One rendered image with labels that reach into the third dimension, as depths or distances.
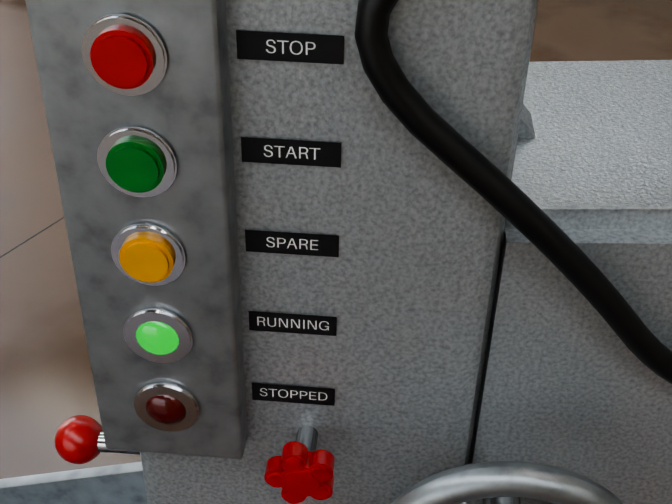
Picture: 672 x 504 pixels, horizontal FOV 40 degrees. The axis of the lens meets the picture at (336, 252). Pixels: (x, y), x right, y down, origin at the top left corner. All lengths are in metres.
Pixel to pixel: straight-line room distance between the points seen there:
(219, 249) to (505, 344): 0.16
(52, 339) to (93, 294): 2.13
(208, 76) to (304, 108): 0.05
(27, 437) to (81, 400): 0.16
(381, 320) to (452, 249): 0.06
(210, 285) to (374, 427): 0.14
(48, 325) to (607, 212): 2.28
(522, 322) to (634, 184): 0.09
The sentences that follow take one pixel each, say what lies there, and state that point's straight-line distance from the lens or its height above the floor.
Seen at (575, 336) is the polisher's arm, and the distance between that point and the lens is 0.51.
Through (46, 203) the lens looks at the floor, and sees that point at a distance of 3.17.
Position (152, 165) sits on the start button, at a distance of 0.42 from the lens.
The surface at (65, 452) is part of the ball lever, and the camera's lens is 0.64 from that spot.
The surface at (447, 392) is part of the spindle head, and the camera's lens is 0.51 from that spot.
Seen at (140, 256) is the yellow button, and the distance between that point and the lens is 0.45.
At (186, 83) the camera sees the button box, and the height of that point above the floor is 1.48.
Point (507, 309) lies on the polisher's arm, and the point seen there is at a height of 1.35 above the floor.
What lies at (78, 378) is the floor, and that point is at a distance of 2.47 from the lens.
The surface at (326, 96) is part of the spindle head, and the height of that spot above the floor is 1.47.
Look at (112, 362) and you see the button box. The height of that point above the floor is 1.32.
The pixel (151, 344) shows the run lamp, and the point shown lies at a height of 1.34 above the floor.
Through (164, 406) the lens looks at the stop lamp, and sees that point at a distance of 0.51.
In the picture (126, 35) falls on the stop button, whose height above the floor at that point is 1.50.
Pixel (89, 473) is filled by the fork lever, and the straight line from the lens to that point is 0.87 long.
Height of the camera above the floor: 1.65
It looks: 36 degrees down
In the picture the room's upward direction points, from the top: 1 degrees clockwise
